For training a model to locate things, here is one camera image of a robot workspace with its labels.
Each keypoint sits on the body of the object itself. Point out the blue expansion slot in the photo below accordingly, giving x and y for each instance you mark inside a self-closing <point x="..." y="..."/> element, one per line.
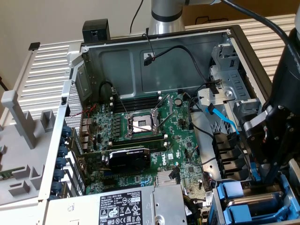
<point x="107" y="174"/>

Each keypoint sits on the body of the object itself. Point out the silver power supply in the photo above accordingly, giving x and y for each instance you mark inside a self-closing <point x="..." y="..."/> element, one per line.
<point x="117" y="206"/>

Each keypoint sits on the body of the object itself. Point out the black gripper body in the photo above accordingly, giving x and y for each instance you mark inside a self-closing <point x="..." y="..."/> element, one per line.
<point x="288" y="82"/>

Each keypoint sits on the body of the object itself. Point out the white barcode label tag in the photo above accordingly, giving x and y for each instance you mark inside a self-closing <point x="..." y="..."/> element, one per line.
<point x="188" y="211"/>
<point x="208" y="198"/>

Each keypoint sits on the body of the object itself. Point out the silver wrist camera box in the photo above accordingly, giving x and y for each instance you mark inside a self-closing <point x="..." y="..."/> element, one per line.
<point x="254" y="123"/>

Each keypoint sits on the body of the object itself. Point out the green RAM stick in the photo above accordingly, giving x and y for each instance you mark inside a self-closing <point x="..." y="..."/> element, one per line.
<point x="11" y="173"/>

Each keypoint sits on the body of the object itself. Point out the metal disk bay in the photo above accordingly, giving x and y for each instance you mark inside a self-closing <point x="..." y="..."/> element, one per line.
<point x="219" y="212"/>

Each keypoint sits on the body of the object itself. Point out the brown cardboard box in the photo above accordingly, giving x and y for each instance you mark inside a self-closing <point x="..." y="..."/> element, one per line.
<point x="234" y="14"/>

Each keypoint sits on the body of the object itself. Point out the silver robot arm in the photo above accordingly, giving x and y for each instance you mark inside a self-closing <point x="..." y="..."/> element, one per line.
<point x="164" y="23"/>

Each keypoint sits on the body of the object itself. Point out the green Dell motherboard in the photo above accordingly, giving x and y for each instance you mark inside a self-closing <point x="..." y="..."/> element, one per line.
<point x="180" y="140"/>

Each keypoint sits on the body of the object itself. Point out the hard disk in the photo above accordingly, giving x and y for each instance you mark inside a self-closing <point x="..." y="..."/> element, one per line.
<point x="233" y="190"/>
<point x="240" y="212"/>

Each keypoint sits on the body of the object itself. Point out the black box device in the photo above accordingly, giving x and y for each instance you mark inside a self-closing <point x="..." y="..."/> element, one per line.
<point x="96" y="30"/>

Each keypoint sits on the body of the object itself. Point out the black end cap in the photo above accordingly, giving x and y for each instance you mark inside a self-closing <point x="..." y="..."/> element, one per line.
<point x="34" y="46"/>

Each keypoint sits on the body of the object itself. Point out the CPU socket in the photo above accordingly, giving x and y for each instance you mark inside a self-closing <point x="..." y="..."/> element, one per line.
<point x="140" y="122"/>

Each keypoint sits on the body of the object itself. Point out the silver drive cage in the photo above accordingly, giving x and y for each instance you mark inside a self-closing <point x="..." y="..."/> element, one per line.
<point x="241" y="93"/>

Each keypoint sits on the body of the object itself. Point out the blue card retainer clip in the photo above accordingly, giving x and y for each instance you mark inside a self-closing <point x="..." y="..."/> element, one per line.
<point x="66" y="130"/>
<point x="61" y="162"/>
<point x="64" y="141"/>
<point x="62" y="151"/>
<point x="59" y="175"/>
<point x="57" y="188"/>

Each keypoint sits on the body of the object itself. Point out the silver socket cover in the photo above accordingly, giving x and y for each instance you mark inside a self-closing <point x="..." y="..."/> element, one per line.
<point x="170" y="103"/>

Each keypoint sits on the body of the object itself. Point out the black ribbed fan duct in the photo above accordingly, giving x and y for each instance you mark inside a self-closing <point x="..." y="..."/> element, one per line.
<point x="225" y="150"/>

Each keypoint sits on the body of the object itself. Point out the black graphics card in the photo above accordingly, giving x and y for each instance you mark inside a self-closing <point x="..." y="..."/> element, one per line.
<point x="131" y="160"/>

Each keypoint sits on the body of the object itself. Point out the open metal PC case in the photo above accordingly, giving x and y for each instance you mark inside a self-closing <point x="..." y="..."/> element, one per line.
<point x="164" y="75"/>

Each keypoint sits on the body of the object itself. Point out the CPU chip with silver lid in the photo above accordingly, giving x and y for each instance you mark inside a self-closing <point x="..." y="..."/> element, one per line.
<point x="2" y="150"/>

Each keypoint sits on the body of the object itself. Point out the grey parts rack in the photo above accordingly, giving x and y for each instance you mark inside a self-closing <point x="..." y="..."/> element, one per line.
<point x="23" y="140"/>

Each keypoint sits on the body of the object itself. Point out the black RAM slot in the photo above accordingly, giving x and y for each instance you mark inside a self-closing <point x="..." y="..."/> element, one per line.
<point x="140" y="143"/>
<point x="140" y="136"/>
<point x="140" y="101"/>
<point x="159" y="147"/>
<point x="140" y="104"/>
<point x="140" y="139"/>
<point x="140" y="108"/>
<point x="140" y="98"/>

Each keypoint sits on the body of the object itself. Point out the round coin battery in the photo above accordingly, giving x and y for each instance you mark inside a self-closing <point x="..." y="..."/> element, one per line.
<point x="178" y="101"/>

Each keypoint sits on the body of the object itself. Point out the thin locking lever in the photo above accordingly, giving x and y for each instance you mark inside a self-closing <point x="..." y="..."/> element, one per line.
<point x="122" y="104"/>
<point x="165" y="121"/>

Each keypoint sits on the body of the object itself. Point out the silver chipset heatsink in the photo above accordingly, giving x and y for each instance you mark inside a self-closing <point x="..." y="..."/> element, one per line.
<point x="164" y="179"/>

